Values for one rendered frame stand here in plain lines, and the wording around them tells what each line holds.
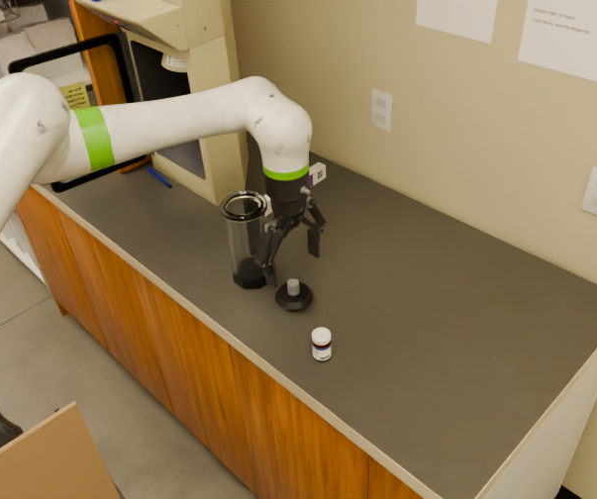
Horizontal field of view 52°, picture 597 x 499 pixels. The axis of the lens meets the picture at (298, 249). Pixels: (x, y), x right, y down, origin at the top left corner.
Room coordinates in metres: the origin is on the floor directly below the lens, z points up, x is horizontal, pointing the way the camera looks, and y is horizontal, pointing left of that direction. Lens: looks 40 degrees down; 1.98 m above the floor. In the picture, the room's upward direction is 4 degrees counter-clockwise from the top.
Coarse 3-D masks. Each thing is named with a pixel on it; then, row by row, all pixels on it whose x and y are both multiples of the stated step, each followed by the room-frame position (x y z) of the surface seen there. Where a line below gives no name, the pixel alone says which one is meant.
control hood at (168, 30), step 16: (80, 0) 1.61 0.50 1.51; (112, 0) 1.57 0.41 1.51; (128, 0) 1.56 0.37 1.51; (144, 0) 1.56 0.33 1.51; (112, 16) 1.53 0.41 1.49; (128, 16) 1.45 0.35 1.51; (144, 16) 1.44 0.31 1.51; (160, 16) 1.44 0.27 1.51; (176, 16) 1.47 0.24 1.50; (144, 32) 1.49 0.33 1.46; (160, 32) 1.44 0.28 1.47; (176, 32) 1.47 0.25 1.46; (176, 48) 1.46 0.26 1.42
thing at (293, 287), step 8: (288, 280) 1.07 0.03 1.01; (296, 280) 1.07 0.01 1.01; (280, 288) 1.07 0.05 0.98; (288, 288) 1.05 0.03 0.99; (296, 288) 1.05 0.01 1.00; (304, 288) 1.07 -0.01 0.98; (280, 296) 1.05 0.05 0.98; (288, 296) 1.05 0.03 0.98; (296, 296) 1.04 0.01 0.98; (304, 296) 1.04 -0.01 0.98; (312, 296) 1.05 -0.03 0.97; (280, 304) 1.03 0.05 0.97; (288, 304) 1.02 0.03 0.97; (296, 304) 1.02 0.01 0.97; (304, 304) 1.02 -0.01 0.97
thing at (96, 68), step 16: (96, 48) 1.66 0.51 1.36; (48, 64) 1.58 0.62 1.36; (64, 64) 1.61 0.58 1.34; (80, 64) 1.63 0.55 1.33; (96, 64) 1.65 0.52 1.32; (112, 64) 1.68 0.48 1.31; (64, 80) 1.60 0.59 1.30; (80, 80) 1.62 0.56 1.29; (96, 80) 1.65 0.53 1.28; (112, 80) 1.67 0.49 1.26; (80, 96) 1.62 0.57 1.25; (96, 96) 1.64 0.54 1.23; (112, 96) 1.67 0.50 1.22; (80, 176) 1.58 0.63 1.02
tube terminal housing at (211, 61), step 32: (160, 0) 1.55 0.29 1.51; (192, 0) 1.50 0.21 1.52; (224, 0) 1.64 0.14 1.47; (128, 32) 1.69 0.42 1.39; (192, 32) 1.49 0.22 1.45; (224, 32) 1.56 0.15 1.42; (192, 64) 1.48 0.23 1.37; (224, 64) 1.55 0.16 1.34; (160, 160) 1.68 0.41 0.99; (224, 160) 1.52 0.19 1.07; (224, 192) 1.51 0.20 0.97
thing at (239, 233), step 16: (240, 192) 1.21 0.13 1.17; (256, 192) 1.20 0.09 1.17; (224, 208) 1.15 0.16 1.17; (240, 208) 1.20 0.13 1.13; (256, 208) 1.19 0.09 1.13; (240, 224) 1.12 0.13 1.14; (256, 224) 1.13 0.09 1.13; (240, 240) 1.12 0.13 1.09; (256, 240) 1.12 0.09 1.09; (240, 256) 1.12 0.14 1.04; (240, 272) 1.13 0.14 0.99; (256, 272) 1.12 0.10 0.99
